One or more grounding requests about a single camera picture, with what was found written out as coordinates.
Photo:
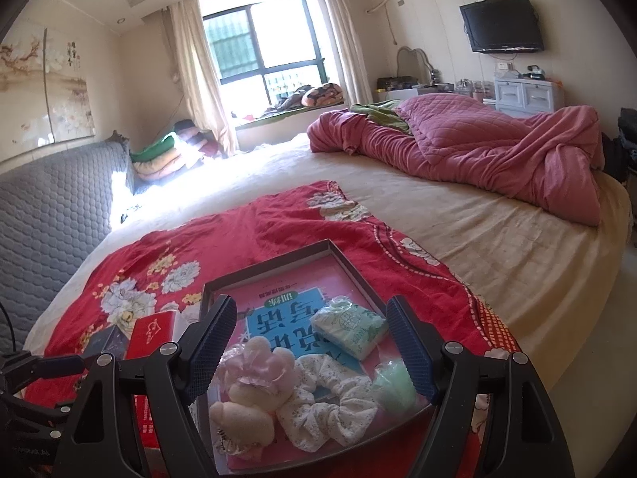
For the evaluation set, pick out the black wall television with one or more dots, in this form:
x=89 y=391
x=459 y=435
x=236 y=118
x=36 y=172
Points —
x=500 y=25

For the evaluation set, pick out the vanity mirror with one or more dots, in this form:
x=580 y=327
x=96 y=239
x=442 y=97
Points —
x=413 y=64

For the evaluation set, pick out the green cloth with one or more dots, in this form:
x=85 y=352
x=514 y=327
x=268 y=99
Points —
x=380 y=114

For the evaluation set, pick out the grey quilted headboard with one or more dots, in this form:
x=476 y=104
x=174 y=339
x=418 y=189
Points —
x=50 y=209

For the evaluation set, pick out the soft tissue pack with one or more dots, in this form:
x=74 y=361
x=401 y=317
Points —
x=353 y=328

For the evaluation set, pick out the white floral scrunchie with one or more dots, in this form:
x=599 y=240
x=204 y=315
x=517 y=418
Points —
x=298 y=423

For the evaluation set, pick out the stack of folded blankets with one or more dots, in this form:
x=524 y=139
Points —
x=164 y=154

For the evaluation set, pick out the cream plush toy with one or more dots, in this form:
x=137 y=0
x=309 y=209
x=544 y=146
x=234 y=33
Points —
x=244 y=423

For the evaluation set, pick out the bed with cream sheet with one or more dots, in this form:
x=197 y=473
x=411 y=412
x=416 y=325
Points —
x=497 y=259

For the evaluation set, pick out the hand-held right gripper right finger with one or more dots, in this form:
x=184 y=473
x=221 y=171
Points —
x=413 y=348

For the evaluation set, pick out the red tissue box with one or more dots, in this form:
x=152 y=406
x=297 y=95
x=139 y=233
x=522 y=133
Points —
x=154 y=333

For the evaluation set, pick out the cream curtain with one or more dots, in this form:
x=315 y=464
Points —
x=199 y=89
x=348 y=50

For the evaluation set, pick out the patterned pillow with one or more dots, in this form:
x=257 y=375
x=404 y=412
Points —
x=318 y=94

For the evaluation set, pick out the white drawer cabinet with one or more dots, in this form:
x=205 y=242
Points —
x=527 y=97

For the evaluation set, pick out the dark bag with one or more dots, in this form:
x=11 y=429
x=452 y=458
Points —
x=628 y=134

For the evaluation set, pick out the pale green soft puff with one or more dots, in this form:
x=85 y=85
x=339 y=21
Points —
x=393 y=388

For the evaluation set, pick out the grey cardboard tray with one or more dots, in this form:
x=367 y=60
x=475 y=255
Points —
x=268 y=265

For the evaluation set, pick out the dark framed window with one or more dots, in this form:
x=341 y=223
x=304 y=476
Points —
x=249 y=40

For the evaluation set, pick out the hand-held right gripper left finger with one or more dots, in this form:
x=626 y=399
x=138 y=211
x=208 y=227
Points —
x=211 y=348

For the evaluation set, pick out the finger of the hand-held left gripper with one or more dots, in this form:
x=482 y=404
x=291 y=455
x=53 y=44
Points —
x=62 y=364

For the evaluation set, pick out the floral wall painting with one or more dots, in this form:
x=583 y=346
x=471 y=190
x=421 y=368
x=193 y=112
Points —
x=50 y=94

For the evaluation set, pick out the red floral blanket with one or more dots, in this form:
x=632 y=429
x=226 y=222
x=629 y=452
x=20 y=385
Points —
x=298 y=214

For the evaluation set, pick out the green window seat cushion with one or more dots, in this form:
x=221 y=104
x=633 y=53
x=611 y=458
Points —
x=288 y=115

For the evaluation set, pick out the pink and blue book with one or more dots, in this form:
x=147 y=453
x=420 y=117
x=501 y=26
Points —
x=298 y=303

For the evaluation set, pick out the pink quilted duvet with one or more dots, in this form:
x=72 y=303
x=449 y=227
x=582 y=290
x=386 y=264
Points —
x=473 y=139

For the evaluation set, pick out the black square box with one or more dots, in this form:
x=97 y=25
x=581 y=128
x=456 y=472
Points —
x=112 y=343

